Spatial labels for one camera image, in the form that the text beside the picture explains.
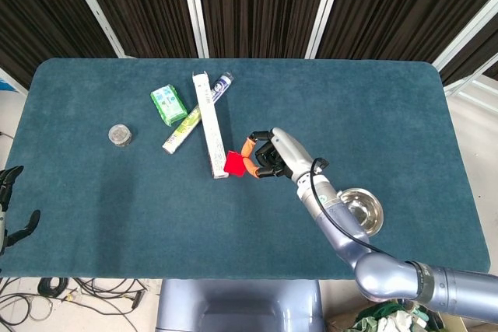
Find white frame post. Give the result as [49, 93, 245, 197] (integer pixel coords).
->
[179, 0, 210, 59]
[61, 0, 135, 59]
[304, 0, 349, 60]

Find long white cardboard box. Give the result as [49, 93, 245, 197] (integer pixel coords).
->
[191, 71, 229, 180]

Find black floor cables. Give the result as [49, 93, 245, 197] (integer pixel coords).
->
[0, 276, 151, 321]

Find brown cardboard box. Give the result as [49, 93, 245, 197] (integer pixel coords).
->
[325, 310, 498, 332]

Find crumpled green cloth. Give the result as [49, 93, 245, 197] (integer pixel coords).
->
[356, 299, 440, 332]

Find green tissue pack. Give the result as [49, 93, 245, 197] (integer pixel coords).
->
[150, 83, 188, 128]

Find teal table cloth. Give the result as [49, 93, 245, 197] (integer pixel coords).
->
[0, 57, 490, 281]

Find white folding partition frame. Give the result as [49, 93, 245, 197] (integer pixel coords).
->
[431, 0, 498, 107]

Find dark pleated curtain panel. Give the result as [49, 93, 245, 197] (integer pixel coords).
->
[0, 0, 120, 90]
[317, 0, 498, 63]
[194, 0, 331, 59]
[75, 0, 198, 59]

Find stainless steel bowl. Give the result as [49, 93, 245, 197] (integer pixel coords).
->
[336, 187, 384, 238]

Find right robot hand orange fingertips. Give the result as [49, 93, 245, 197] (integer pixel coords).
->
[240, 127, 315, 181]

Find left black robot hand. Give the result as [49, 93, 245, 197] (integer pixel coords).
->
[0, 165, 41, 257]

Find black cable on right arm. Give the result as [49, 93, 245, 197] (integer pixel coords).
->
[309, 157, 413, 267]

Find silver-blue robot torso base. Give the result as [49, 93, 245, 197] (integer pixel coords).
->
[155, 279, 326, 332]

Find clear round jar of screws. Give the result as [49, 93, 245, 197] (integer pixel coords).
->
[107, 123, 132, 149]

